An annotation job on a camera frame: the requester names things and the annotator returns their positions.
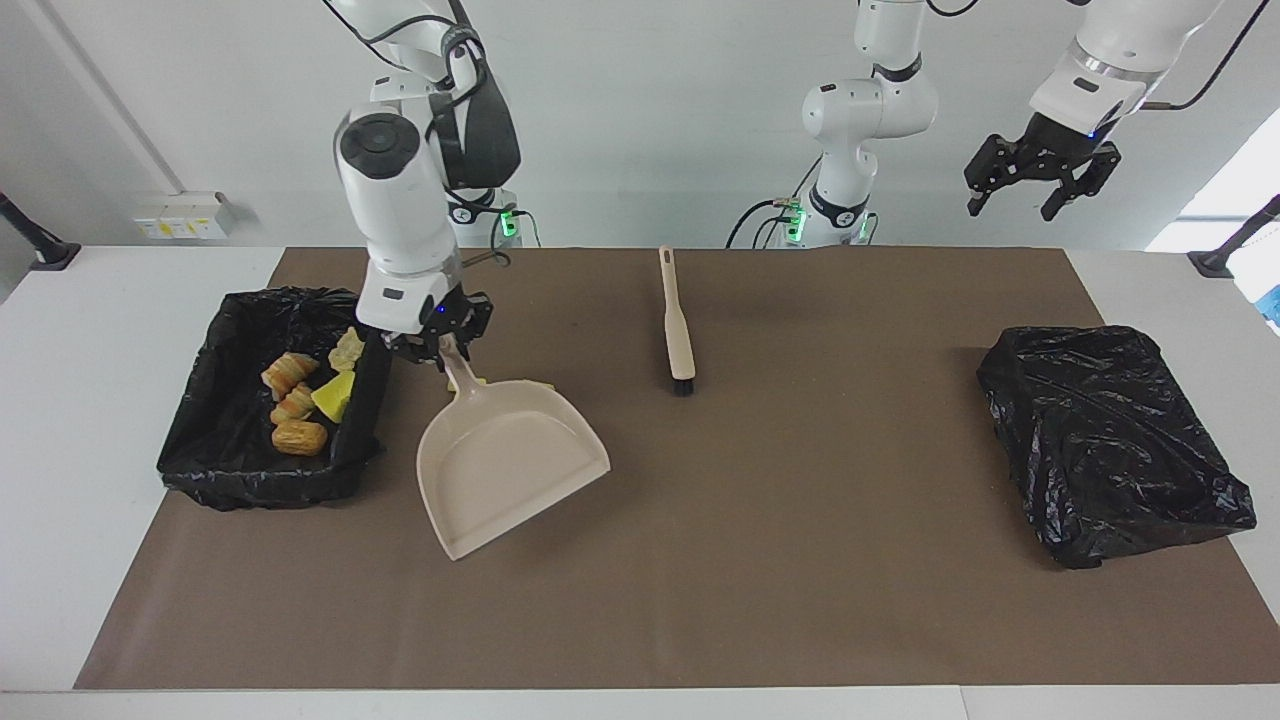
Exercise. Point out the white wall socket box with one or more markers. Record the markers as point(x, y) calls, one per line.
point(180, 220)

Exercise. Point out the black stand with foot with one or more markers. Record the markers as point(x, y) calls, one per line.
point(1215, 262)
point(45, 250)

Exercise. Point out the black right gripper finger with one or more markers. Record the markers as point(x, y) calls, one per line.
point(469, 348)
point(436, 358)

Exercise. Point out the brown bread roll toy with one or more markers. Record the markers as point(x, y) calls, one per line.
point(298, 437)

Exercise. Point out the open bin black liner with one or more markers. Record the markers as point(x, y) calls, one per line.
point(230, 470)

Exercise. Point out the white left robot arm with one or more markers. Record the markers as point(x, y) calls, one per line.
point(860, 110)

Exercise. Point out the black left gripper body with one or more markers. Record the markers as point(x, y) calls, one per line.
point(1065, 145)

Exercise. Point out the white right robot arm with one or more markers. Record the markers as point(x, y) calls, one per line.
point(395, 200)

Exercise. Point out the pale dumpling toy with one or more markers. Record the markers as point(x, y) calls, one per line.
point(347, 350)

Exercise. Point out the beige brush black bristles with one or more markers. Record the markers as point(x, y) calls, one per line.
point(678, 330)

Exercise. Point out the yellow sponge wedge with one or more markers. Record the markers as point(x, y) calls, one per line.
point(333, 397)

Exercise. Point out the brown paper table mat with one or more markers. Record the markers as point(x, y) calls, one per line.
point(700, 600)

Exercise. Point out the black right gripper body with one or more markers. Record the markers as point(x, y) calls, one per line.
point(455, 318)

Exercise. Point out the striped croissant toy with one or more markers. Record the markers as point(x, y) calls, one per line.
point(290, 372)

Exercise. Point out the small blue object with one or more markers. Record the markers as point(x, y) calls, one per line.
point(1273, 305)

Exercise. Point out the small ridged pastry toy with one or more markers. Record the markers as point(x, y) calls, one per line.
point(293, 404)

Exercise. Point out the bin wrapped in black bag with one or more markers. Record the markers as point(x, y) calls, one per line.
point(1100, 440)

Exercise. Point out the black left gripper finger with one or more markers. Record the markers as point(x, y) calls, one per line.
point(990, 165)
point(1065, 195)

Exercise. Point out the beige plastic dustpan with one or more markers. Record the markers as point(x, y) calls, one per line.
point(500, 460)

